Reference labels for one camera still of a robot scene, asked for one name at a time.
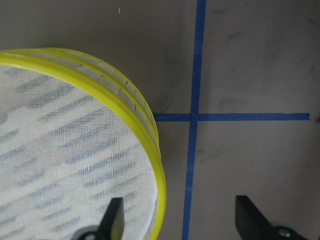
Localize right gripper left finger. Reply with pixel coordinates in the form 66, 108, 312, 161
72, 197, 125, 240

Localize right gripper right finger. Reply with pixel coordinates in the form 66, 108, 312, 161
235, 195, 305, 240

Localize yellow steamer layer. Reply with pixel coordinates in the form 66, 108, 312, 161
44, 47, 161, 151
0, 48, 167, 240

